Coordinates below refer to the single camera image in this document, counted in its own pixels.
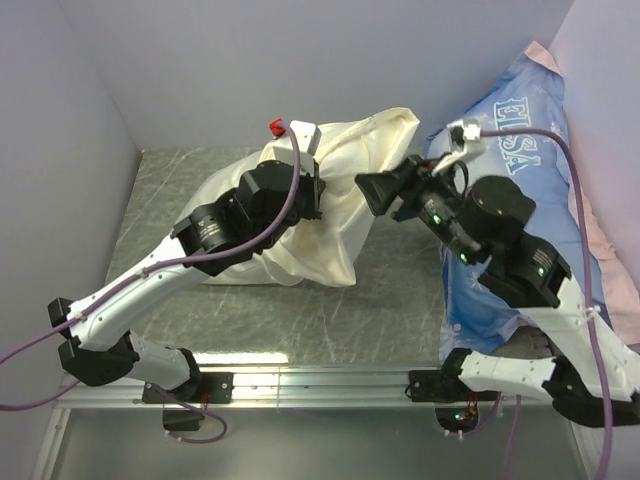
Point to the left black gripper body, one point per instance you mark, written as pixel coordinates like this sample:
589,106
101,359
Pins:
307,202

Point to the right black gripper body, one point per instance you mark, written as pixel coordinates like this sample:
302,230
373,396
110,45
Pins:
428,197

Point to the cream pillowcase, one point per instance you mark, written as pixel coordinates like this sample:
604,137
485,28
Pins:
331,217

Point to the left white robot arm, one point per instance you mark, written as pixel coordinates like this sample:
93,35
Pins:
100,347

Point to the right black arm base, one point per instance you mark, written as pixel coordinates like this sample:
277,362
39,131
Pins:
434,386

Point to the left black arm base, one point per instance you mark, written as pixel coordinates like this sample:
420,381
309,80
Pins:
214,388

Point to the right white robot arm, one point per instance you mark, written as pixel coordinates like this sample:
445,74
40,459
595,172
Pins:
594,373

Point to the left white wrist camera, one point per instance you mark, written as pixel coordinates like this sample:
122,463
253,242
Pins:
303,134

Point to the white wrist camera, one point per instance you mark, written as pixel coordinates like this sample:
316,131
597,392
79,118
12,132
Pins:
466,144
303,134

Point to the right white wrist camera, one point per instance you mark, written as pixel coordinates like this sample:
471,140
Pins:
466,144

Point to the aluminium mounting rail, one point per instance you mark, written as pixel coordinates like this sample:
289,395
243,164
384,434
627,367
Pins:
271,387

